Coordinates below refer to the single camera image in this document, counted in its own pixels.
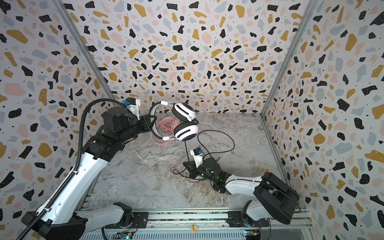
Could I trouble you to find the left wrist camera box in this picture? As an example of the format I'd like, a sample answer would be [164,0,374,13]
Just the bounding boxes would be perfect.
[124,97,141,120]

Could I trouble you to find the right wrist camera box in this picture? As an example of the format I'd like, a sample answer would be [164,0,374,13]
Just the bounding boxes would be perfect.
[190,148,204,168]

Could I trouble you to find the pink headphones with cable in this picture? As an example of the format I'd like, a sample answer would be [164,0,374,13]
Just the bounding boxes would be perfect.
[151,117,181,146]

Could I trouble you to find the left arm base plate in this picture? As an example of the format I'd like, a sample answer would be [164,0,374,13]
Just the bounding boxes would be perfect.
[117,212,149,229]

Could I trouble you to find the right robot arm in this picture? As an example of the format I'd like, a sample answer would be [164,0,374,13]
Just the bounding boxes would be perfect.
[183,158,300,227]

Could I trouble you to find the green circuit board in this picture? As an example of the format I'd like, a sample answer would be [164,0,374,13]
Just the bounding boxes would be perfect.
[118,232,135,240]

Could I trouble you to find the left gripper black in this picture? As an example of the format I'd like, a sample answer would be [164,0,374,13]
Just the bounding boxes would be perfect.
[120,113,158,145]

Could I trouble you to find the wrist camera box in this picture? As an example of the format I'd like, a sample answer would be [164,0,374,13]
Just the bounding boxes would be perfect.
[190,148,204,168]
[124,97,141,120]

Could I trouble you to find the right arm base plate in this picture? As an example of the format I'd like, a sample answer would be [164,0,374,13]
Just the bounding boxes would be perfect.
[227,211,270,228]

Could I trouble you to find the white black headphones with cable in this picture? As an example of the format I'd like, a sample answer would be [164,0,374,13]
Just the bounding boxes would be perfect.
[148,100,236,183]

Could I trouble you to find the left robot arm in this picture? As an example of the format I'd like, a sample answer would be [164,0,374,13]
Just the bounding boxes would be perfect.
[18,107,153,240]

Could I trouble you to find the black corrugated cable hose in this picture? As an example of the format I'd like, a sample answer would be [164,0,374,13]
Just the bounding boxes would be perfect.
[16,98,125,240]

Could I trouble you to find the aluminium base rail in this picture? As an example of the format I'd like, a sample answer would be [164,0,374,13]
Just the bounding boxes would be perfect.
[80,208,317,240]

